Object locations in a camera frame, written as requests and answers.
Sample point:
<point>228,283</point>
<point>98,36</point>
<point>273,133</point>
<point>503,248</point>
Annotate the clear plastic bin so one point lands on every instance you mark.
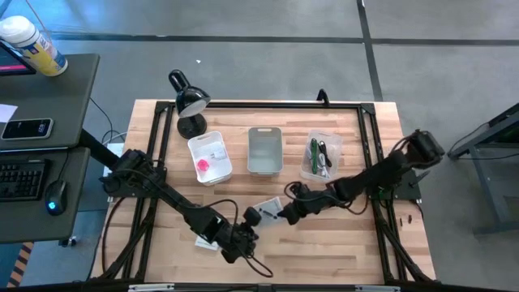
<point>336,174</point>

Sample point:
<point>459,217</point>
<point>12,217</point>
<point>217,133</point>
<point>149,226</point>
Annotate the black table-level camera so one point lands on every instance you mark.
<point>264,288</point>

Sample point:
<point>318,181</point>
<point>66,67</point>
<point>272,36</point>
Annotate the dark grey computer desk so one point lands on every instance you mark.
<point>48,93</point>

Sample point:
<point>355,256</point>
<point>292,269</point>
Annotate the black smartphone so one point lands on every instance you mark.
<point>26,129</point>

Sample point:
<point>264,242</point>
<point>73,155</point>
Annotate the white wall charger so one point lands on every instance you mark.
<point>218,154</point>

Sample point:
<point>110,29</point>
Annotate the silver aluminium bracket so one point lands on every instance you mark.
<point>377,288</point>
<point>152,288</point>

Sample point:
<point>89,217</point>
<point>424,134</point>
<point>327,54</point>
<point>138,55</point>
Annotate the white card lower left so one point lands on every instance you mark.
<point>202,243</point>

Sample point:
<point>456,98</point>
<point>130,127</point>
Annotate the black keyboard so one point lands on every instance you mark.
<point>20,180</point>

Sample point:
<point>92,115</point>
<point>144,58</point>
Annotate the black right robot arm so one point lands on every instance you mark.
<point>385,170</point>

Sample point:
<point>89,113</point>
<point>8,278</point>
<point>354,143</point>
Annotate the white spray bottle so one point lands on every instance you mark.
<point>34,46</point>

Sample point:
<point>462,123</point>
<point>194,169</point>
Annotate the dark metal cart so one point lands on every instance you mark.
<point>472,149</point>

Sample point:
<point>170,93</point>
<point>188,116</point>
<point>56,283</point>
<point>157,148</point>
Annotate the white power box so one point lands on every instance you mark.
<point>117,147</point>

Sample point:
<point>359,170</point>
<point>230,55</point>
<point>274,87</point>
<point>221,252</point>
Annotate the black aluminium table frame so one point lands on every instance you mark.
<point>263,104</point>

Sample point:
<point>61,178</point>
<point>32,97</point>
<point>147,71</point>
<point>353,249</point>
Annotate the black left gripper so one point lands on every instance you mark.
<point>241,241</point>

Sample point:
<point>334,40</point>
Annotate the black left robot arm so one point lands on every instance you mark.
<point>170,194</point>

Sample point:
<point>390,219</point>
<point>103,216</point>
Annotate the black desk monitor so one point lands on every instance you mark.
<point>12,61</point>

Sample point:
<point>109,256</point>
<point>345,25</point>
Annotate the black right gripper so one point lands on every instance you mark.
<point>310,204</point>

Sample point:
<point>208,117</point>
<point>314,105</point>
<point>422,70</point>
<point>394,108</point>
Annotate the black computer mouse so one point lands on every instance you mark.
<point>56,198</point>

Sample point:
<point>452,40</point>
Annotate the grey plastic bin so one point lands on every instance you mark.
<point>265,152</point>

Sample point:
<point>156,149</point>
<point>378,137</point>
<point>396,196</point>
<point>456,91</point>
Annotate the black frame hook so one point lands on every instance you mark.
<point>323,98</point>

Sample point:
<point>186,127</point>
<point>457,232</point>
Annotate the black desk lamp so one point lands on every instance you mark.
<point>192,99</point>

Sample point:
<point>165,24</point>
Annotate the white paper note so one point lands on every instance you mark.
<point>6,112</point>

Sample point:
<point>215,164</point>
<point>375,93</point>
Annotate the white plastic bin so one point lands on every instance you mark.
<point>194,142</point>

